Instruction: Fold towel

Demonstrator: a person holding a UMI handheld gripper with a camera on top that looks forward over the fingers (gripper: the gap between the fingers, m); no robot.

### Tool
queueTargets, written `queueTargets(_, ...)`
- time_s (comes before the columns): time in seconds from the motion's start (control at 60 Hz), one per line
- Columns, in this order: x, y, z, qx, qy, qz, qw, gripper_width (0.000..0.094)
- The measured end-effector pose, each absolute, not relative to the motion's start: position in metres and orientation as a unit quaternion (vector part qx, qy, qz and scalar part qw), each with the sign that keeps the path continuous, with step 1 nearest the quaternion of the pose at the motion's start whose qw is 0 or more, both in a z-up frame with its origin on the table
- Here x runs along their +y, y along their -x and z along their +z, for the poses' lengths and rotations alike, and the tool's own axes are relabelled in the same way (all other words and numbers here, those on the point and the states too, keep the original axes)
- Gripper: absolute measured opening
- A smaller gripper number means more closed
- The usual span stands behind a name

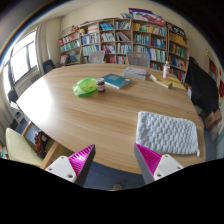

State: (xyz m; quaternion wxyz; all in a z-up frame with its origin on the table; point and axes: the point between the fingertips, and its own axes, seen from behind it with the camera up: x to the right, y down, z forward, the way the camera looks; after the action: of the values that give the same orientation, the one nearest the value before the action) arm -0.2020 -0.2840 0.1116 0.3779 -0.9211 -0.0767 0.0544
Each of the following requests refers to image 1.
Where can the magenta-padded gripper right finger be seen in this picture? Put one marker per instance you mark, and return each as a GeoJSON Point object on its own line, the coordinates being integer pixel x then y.
{"type": "Point", "coordinates": [163, 165]}

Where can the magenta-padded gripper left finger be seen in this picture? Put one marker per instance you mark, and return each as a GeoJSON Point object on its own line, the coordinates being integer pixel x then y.
{"type": "Point", "coordinates": [63, 166]}

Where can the light blue waffle towel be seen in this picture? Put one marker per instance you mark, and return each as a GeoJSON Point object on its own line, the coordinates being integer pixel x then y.
{"type": "Point", "coordinates": [166, 133]}

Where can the green upholstered chair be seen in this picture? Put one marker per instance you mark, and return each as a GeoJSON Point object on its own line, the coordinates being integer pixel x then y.
{"type": "Point", "coordinates": [20, 146]}

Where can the cardboard box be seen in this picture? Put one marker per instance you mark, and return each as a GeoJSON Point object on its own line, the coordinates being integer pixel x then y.
{"type": "Point", "coordinates": [213, 125]}

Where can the green plastic bag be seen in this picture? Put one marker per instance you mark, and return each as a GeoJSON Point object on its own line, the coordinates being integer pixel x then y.
{"type": "Point", "coordinates": [84, 87]}

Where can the thin yellow booklet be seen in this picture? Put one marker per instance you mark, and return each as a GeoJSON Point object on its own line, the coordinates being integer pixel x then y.
{"type": "Point", "coordinates": [160, 81]}

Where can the black draped cloth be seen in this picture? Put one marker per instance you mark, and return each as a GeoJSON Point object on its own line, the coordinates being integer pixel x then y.
{"type": "Point", "coordinates": [201, 86]}

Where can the small dark jar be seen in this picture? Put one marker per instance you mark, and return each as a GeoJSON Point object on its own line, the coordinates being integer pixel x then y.
{"type": "Point", "coordinates": [100, 85]}

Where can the white bottle with red label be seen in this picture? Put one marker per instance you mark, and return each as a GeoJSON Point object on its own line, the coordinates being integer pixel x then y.
{"type": "Point", "coordinates": [166, 70]}

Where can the grey book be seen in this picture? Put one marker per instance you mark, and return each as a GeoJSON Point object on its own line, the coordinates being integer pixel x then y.
{"type": "Point", "coordinates": [134, 73]}

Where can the teal book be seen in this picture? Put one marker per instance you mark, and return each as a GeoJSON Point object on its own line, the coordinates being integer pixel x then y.
{"type": "Point", "coordinates": [116, 81]}

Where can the black office chair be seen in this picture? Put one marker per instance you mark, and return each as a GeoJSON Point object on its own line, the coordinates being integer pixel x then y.
{"type": "Point", "coordinates": [48, 66]}

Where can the grey mesh chair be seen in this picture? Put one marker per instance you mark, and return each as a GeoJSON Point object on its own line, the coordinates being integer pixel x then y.
{"type": "Point", "coordinates": [138, 60]}
{"type": "Point", "coordinates": [96, 57]}

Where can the window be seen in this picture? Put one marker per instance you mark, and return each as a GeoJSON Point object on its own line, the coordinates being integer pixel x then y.
{"type": "Point", "coordinates": [20, 61]}

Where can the wooden bookshelf unit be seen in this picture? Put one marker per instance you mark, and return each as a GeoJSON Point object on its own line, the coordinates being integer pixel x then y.
{"type": "Point", "coordinates": [143, 36]}

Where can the red wall hanging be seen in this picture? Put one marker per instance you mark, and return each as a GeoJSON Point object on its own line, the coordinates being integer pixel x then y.
{"type": "Point", "coordinates": [221, 87]}

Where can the small wall shelf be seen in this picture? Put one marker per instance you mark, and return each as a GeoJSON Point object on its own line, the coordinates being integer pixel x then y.
{"type": "Point", "coordinates": [212, 66]}

